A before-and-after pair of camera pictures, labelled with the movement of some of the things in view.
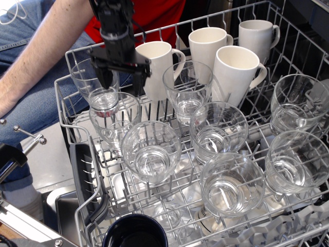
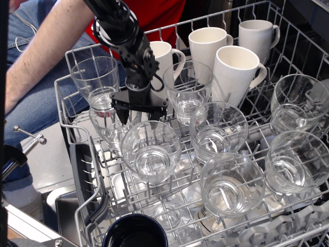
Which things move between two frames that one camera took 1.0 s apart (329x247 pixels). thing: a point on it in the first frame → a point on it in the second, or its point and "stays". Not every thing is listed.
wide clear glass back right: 298,102 stays
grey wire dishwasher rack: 217,135 stays
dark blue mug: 134,230 stays
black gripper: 120,52 → 139,97
